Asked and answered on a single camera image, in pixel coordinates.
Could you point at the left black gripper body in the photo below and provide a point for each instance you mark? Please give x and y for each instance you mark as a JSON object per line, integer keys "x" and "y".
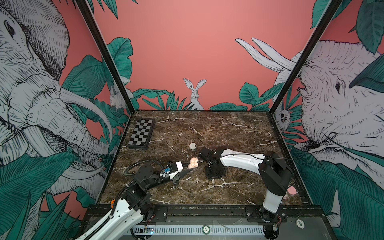
{"x": 162, "y": 177}

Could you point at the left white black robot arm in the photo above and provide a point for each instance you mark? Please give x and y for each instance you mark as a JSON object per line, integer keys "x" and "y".
{"x": 132, "y": 204}

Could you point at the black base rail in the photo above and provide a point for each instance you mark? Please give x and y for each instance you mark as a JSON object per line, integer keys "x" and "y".
{"x": 163, "y": 213}

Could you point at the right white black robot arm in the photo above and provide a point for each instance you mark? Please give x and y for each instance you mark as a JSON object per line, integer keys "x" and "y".
{"x": 274, "y": 171}

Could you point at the pink open case at edge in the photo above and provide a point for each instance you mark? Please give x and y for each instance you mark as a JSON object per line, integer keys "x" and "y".
{"x": 291, "y": 192}

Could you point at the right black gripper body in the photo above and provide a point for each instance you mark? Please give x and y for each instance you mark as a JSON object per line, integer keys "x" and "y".
{"x": 211, "y": 173}

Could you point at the white round charging case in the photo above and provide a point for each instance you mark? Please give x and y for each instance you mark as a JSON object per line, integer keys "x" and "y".
{"x": 192, "y": 146}

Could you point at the pink earbuds charging case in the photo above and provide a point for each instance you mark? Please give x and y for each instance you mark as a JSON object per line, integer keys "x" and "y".
{"x": 194, "y": 163}

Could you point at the white perforated vent strip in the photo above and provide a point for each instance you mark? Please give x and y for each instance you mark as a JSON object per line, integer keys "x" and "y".
{"x": 197, "y": 230}

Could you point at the black white checkerboard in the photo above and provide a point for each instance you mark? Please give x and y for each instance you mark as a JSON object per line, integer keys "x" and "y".
{"x": 142, "y": 133}

